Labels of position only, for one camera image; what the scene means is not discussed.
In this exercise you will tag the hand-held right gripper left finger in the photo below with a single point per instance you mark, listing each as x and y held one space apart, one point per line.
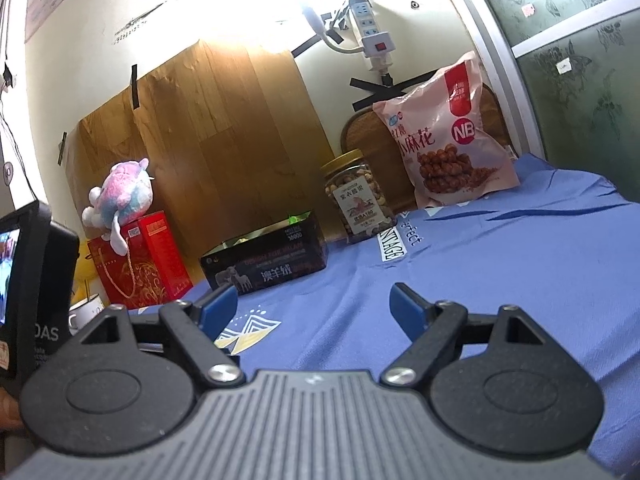
220 308

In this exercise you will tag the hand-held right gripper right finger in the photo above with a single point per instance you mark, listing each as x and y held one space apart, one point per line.
402 308

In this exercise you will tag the dark cardboard box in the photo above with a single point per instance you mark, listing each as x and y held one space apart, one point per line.
270 265

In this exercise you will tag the person's left hand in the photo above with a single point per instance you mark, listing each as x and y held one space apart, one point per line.
9 412

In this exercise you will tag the yellow object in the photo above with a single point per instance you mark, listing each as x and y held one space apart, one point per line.
85 280

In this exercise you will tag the white round container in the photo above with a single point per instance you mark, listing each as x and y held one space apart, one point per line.
87 312

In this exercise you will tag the red gift box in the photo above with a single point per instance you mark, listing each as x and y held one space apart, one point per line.
145 265

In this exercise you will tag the blue printed cloth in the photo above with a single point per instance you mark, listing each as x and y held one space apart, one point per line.
500 270

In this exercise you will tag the clear nut jar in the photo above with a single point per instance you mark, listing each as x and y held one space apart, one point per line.
355 200

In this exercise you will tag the green snack packet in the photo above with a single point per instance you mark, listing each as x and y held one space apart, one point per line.
297 218

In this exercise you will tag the pink and blue plush toy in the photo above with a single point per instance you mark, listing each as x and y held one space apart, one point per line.
125 195

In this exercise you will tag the short black tape strip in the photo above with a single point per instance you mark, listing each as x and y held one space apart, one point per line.
135 87
62 147

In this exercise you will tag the wooden board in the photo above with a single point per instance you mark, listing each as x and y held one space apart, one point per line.
225 150

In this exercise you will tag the pink snack bag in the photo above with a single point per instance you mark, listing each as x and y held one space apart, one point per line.
445 135

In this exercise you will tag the white power strip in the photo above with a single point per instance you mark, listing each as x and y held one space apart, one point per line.
370 25

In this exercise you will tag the white flexible lamp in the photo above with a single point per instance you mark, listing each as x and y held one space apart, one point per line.
320 30

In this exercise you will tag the long black tape strip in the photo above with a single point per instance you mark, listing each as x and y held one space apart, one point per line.
330 25

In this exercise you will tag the green patterned glass panel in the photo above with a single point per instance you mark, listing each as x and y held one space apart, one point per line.
575 60

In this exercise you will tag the white door frame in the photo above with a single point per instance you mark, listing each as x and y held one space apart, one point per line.
490 60

